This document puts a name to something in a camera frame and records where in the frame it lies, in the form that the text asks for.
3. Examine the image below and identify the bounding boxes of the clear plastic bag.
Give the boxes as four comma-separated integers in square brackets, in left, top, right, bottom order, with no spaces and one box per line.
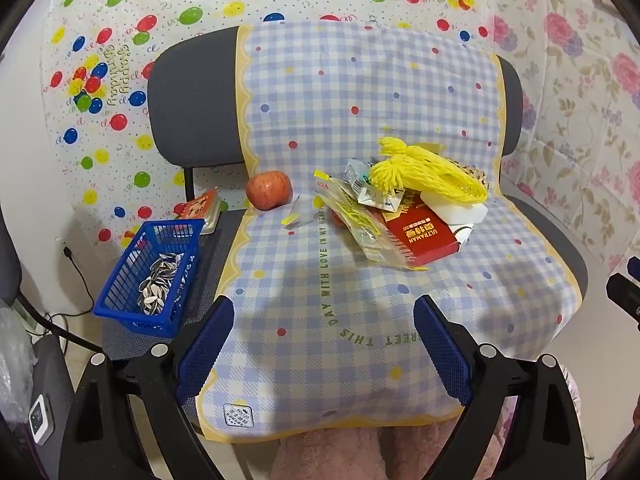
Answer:
[0,305,36,411]

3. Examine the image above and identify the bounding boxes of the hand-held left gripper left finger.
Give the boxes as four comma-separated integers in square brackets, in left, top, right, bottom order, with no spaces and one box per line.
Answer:
[60,295,236,480]

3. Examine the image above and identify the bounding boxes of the pink fuzzy garment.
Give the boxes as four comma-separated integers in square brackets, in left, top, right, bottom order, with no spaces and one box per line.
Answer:
[272,417,501,480]

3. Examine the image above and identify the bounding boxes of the clear wrapper with yellow print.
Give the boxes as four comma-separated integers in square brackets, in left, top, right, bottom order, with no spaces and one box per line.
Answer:
[314,170,431,271]

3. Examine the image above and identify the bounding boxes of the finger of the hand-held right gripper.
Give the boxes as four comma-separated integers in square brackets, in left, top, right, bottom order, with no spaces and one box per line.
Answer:
[606,272,640,333]

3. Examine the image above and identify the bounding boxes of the black cable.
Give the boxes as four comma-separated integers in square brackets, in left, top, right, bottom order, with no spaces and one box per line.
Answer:
[30,246,98,333]

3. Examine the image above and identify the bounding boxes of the grey office chair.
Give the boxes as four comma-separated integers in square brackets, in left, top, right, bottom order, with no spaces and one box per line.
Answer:
[102,25,598,361]

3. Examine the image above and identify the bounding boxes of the yellow mesh net bag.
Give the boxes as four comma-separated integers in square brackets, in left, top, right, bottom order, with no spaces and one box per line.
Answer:
[369,136,490,205]

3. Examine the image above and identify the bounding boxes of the floral print sheet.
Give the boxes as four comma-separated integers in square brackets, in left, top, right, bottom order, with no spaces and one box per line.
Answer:
[492,0,640,281]

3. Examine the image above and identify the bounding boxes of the red cardboard box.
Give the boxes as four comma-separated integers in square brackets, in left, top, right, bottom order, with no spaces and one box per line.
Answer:
[381,199,462,268]

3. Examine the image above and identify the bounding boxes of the blue plastic basket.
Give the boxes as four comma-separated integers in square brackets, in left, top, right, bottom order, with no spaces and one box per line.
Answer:
[93,218,207,337]

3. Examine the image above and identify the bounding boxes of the balloon print plastic sheet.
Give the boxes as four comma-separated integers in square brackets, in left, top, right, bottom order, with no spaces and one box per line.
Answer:
[40,0,496,261]

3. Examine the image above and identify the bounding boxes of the blue checked dotted cloth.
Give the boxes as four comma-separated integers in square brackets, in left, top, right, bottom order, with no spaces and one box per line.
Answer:
[182,20,583,443]

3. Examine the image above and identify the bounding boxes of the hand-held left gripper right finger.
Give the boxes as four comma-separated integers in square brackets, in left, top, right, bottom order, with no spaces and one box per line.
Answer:
[412,294,586,480]

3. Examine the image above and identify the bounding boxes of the small white display device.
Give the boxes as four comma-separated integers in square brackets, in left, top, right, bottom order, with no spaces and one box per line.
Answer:
[27,394,55,445]

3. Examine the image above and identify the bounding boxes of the dark grey chair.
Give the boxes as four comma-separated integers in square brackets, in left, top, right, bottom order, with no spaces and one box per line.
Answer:
[0,205,101,480]

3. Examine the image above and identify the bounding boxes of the crumpled clear wrapper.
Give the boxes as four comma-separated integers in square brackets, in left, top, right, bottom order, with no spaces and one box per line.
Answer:
[344,157,406,211]

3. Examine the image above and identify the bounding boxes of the white foam block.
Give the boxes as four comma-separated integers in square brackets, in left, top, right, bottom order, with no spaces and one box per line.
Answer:
[419,191,488,226]

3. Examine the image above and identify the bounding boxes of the white paper bag brown lines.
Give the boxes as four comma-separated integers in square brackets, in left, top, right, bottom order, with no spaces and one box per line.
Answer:
[447,222,476,246]

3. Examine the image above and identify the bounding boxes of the pile of sunflower seeds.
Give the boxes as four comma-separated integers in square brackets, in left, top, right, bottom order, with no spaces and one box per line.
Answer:
[136,254,183,315]

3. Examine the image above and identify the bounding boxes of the small clear wrapper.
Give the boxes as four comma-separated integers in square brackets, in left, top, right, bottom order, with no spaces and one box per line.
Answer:
[281,195,313,230]

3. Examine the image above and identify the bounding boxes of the red apple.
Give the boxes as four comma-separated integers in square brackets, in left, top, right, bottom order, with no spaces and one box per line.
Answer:
[245,171,293,211]

